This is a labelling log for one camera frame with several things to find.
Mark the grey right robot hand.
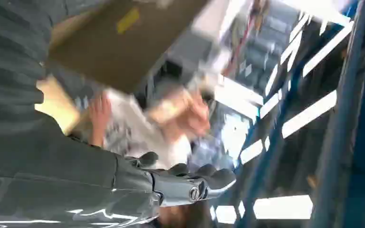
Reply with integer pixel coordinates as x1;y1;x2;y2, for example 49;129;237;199
0;111;237;228

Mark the person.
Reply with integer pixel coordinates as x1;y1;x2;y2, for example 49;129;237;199
87;85;213;172

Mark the grey laptop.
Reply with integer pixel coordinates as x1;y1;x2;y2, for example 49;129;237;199
48;0;209;94

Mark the white ceiling light panel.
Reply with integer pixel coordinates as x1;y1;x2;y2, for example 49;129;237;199
301;20;355;78
239;139;264;165
281;89;338;139
252;194;314;220

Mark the blue steel column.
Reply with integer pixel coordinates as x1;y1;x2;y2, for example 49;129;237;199
310;0;365;228

